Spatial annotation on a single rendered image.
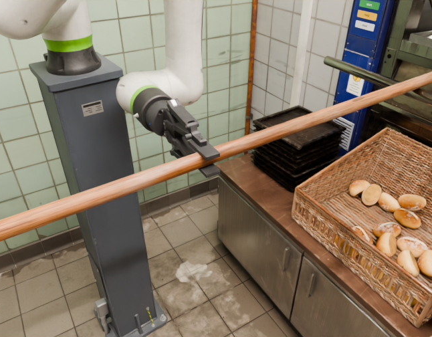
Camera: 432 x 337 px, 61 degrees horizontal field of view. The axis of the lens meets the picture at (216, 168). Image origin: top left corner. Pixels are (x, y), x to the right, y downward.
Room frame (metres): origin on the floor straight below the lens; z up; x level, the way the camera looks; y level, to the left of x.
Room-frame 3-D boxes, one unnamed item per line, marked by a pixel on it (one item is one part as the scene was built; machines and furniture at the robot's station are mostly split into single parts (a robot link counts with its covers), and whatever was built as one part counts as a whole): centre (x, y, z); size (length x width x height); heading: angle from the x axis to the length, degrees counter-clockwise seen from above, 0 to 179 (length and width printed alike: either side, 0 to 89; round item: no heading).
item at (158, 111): (0.71, 0.10, 1.18); 0.09 x 0.07 x 0.08; 31
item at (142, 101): (0.78, 0.14, 1.18); 0.12 x 0.06 x 0.09; 121
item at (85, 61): (1.07, 0.44, 1.23); 0.26 x 0.15 x 0.06; 36
